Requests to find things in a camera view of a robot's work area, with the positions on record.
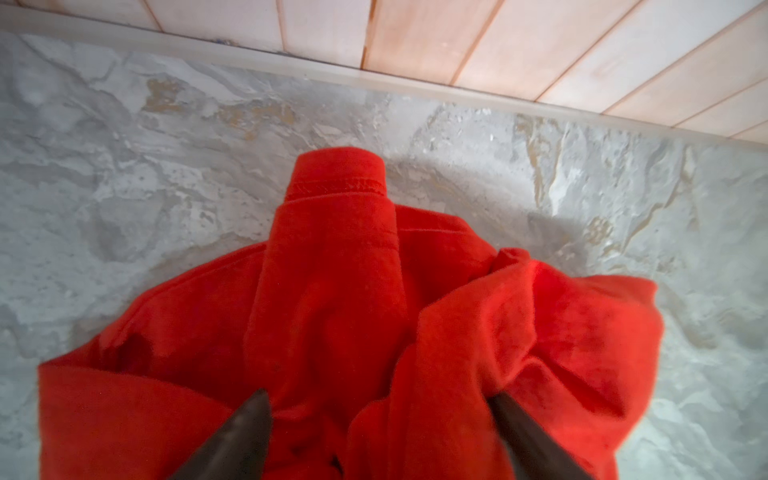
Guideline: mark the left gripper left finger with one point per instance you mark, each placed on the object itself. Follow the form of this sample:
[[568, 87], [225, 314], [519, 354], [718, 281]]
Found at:
[[238, 449]]

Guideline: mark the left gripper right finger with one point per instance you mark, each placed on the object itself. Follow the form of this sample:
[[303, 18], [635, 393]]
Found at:
[[533, 453]]

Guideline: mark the red cloth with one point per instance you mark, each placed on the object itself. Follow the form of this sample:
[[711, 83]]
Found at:
[[379, 335]]

